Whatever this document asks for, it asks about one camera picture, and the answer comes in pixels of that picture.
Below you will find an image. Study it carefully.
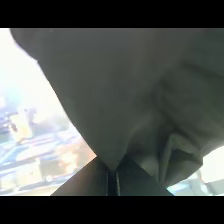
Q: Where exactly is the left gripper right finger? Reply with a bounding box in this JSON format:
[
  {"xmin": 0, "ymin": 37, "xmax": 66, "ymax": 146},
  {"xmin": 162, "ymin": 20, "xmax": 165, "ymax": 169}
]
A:
[{"xmin": 115, "ymin": 154, "xmax": 174, "ymax": 197}]

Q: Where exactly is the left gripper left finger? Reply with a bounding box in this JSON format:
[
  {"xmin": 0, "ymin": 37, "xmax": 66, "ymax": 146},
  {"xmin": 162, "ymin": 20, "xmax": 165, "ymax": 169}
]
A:
[{"xmin": 50, "ymin": 155, "xmax": 110, "ymax": 197}]

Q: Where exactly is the black garment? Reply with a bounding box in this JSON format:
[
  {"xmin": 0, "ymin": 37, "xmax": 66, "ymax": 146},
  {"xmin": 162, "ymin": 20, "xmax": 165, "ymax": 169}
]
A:
[{"xmin": 9, "ymin": 28, "xmax": 224, "ymax": 188}]

